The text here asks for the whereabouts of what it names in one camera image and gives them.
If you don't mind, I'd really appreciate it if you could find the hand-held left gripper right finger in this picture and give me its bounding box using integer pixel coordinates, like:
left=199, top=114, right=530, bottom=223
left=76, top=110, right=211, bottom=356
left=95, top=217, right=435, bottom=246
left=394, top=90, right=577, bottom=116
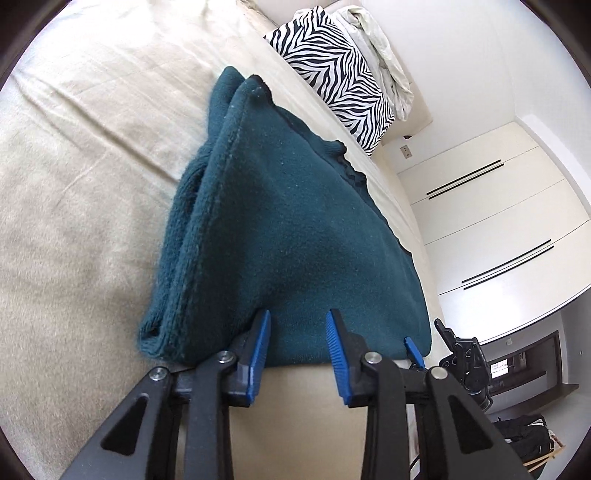
left=325, top=308, right=532, bottom=480

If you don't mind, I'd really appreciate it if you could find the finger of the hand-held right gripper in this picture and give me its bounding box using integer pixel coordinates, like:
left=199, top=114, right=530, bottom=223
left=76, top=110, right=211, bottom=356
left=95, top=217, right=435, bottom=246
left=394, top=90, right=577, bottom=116
left=434, top=318, right=456, bottom=352
left=403, top=336, right=426, bottom=371

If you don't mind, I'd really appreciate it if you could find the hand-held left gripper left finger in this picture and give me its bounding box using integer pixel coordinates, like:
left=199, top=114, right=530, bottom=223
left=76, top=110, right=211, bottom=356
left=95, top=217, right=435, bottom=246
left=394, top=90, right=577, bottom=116
left=60, top=309, right=272, bottom=480

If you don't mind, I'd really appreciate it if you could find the dark green sweater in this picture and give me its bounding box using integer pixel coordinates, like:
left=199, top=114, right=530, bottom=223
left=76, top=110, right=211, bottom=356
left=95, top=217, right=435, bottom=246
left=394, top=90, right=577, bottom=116
left=137, top=66, right=433, bottom=369

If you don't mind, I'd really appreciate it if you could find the black clothes pile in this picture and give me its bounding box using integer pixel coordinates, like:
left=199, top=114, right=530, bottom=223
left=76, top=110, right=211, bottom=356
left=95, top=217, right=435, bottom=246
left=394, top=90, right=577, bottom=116
left=496, top=413, right=562, bottom=476

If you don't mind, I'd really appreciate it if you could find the dark wooden cabinet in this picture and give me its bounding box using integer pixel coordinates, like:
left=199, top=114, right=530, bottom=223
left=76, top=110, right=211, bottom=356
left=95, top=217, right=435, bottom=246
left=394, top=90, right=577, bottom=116
left=480, top=330, right=581, bottom=412

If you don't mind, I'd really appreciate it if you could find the wooden rack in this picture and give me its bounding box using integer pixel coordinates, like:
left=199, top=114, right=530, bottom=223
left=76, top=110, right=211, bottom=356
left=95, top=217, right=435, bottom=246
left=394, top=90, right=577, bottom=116
left=525, top=438, right=567, bottom=477

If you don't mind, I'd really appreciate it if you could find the white wardrobe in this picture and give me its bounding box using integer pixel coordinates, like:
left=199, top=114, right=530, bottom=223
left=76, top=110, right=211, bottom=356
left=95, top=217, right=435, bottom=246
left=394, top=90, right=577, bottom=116
left=394, top=117, right=591, bottom=320

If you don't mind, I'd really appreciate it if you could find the bed with beige sheet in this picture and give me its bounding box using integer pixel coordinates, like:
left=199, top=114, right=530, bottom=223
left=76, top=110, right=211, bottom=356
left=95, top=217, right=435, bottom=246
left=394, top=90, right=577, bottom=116
left=0, top=0, right=437, bottom=480

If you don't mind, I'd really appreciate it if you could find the folded grey duvet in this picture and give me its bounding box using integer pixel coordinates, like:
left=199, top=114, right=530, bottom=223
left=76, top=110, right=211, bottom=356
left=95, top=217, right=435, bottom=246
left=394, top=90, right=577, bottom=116
left=330, top=6, right=415, bottom=122

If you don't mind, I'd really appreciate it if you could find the zebra print pillow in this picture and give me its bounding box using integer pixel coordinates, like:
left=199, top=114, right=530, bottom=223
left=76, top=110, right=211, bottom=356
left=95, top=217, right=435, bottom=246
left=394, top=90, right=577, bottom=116
left=264, top=6, right=396, bottom=158

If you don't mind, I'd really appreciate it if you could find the black wardrobe handle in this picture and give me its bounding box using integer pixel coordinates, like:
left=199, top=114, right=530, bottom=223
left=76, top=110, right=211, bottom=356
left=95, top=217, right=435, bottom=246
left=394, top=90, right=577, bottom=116
left=426, top=160, right=504, bottom=200
left=461, top=239, right=555, bottom=291

